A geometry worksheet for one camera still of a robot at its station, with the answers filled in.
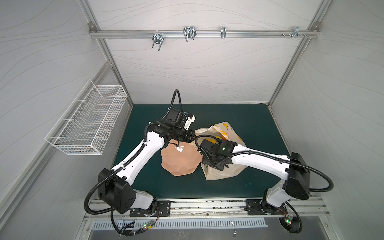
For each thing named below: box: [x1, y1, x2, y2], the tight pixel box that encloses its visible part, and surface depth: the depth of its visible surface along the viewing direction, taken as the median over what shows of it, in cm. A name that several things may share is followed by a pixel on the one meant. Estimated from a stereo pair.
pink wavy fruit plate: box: [161, 139, 203, 176], surface depth 90 cm
